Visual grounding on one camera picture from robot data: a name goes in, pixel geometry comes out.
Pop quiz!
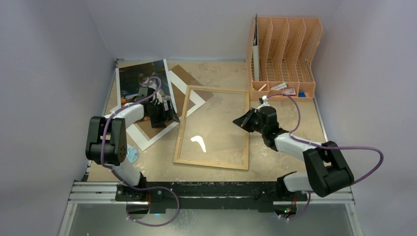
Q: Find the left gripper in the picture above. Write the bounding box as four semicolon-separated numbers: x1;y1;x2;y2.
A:
147;99;179;128

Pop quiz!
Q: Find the brown backing board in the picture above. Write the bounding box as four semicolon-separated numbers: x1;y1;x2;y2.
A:
132;64;214;140

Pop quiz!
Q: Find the clear acrylic sheet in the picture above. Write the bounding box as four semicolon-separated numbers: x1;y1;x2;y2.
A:
174;90;249;170

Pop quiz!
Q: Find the wooden picture frame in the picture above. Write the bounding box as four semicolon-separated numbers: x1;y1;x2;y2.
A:
172;85;250;171

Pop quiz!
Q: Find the cat photo print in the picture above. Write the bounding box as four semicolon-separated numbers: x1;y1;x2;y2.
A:
116;59;178;112

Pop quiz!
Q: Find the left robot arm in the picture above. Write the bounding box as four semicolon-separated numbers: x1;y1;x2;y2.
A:
85;87;178;201

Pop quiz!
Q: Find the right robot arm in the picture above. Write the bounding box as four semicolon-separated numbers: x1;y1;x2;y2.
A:
233;106;355;200

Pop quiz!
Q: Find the white mat board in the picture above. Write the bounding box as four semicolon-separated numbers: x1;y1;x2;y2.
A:
126;70;205;151

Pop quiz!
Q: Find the blue white tape dispenser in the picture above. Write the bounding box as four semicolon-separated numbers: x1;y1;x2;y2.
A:
126;146;139;164

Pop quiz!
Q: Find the red white small box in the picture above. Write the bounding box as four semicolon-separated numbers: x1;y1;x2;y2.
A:
283;88;297;96

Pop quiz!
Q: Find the white marker pen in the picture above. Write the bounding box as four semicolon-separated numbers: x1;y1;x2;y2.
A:
269;82;288;90

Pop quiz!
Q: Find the white folder in organizer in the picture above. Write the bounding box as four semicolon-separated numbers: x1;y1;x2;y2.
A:
252;14;260;81

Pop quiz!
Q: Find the orange desk file organizer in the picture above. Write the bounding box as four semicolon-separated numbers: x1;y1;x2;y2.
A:
245;16;323;101

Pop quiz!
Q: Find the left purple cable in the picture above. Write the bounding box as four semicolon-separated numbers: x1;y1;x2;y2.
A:
100;76;180;228

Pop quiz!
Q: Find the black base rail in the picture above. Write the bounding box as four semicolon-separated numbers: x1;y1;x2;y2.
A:
67;180;354;216

